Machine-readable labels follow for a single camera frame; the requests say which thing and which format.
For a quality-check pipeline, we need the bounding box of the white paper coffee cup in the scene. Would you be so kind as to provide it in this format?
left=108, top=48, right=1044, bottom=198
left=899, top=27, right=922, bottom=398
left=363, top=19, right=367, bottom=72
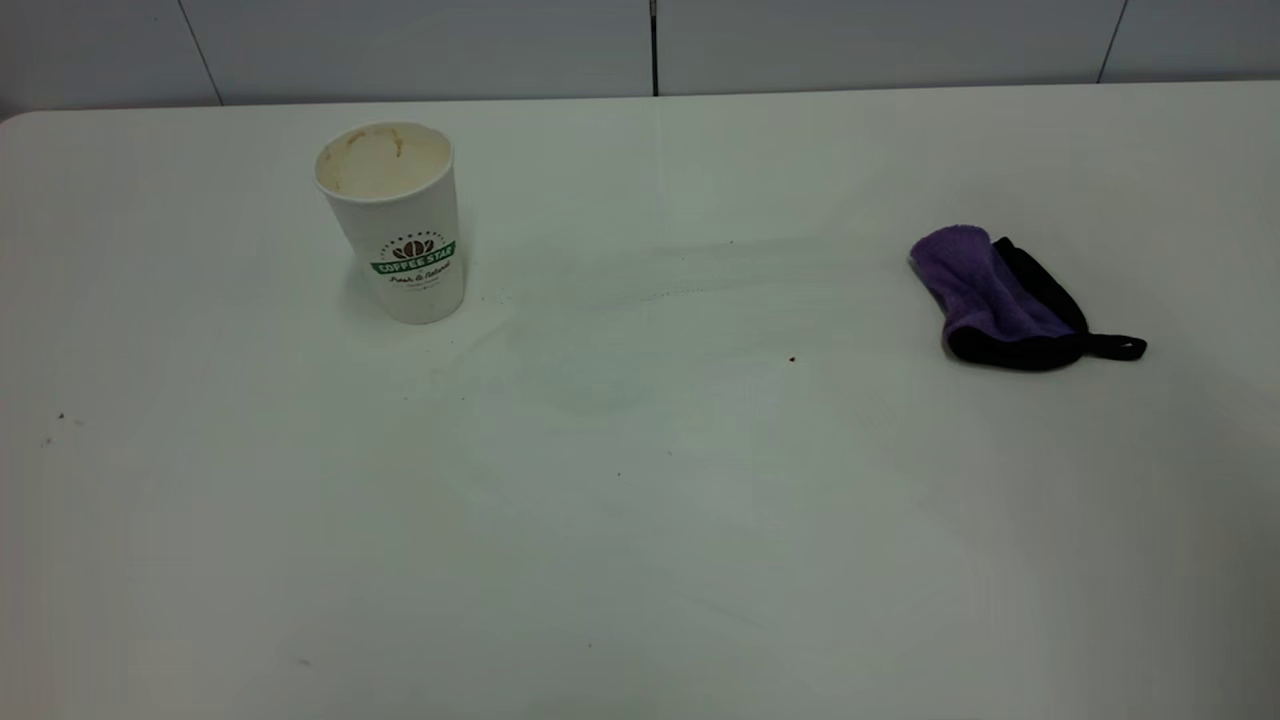
left=314, top=122, right=467, bottom=326

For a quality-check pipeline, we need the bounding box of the purple cloth with black trim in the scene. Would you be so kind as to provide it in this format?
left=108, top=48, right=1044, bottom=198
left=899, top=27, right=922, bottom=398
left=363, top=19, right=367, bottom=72
left=908, top=224, right=1148, bottom=372

